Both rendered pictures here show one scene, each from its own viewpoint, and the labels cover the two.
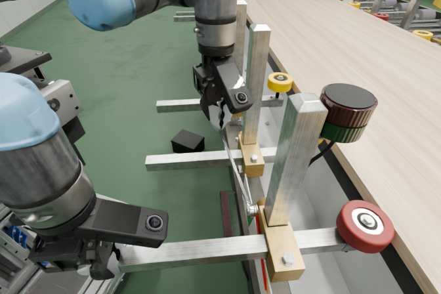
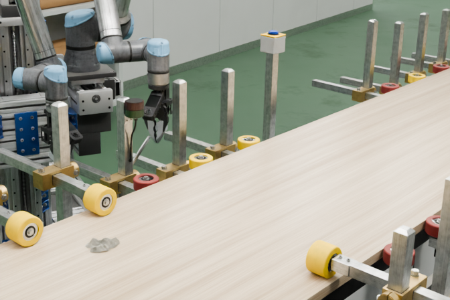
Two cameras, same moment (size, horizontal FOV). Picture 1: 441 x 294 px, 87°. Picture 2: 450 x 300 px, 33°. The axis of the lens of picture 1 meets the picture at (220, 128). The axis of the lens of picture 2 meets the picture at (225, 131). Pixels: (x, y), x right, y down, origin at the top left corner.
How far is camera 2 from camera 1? 2.38 m
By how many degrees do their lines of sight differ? 44
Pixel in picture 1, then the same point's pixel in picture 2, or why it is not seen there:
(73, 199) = not seen: hidden behind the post
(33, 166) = (54, 88)
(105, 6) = (100, 55)
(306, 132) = (120, 110)
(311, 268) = not seen: hidden behind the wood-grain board
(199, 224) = not seen: outside the picture
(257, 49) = (175, 92)
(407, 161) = (211, 183)
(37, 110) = (61, 75)
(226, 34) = (154, 79)
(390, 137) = (230, 177)
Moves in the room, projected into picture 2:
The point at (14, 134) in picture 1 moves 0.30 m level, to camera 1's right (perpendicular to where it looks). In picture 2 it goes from (54, 78) to (107, 98)
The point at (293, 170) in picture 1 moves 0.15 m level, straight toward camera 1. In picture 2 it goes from (120, 130) to (72, 134)
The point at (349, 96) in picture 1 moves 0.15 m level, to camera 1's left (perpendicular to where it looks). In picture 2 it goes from (132, 100) to (104, 90)
